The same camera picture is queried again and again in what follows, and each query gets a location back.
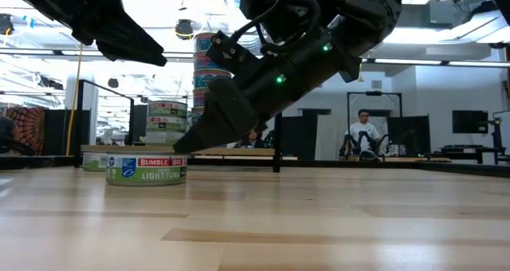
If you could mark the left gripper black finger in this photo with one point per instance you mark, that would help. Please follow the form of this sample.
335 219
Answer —
107 55
119 36

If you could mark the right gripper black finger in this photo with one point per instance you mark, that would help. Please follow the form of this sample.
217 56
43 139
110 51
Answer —
227 115

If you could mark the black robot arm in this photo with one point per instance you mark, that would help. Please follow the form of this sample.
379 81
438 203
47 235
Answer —
382 140
269 137
360 137

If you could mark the person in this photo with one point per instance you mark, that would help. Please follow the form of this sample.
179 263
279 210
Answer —
253 139
7 127
362 129

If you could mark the blue hanging tag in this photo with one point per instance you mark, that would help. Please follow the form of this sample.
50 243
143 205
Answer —
28 22

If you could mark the black hanging device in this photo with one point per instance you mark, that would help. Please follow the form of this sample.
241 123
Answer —
6 24

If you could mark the black partition panel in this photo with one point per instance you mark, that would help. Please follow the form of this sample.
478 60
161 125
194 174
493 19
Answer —
299 139
56 131

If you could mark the red patterned tapestry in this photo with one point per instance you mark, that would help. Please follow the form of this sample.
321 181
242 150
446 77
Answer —
30 123

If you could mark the large ceiling light panel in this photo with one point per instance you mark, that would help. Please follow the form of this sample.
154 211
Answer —
438 36

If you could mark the black desk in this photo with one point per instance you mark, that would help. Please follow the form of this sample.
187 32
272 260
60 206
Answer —
462 149

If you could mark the black equipment stand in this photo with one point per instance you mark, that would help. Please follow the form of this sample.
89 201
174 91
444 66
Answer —
497 139

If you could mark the small black hanging camera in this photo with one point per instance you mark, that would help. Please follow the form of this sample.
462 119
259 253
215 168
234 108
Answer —
113 83

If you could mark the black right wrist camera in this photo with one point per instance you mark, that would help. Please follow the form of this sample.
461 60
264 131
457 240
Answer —
279 12

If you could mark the black robot station frame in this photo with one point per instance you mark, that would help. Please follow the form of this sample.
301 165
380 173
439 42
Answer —
373 93

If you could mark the grey wall vent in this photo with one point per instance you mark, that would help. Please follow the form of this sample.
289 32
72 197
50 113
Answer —
376 84

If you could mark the wooden shelf with black frame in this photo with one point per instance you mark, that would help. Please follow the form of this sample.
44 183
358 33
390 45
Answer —
119 149

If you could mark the black table edge frame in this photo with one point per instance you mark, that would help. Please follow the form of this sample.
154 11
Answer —
438 168

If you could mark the black wall monitor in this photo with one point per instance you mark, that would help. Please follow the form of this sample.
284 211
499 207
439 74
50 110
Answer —
470 122

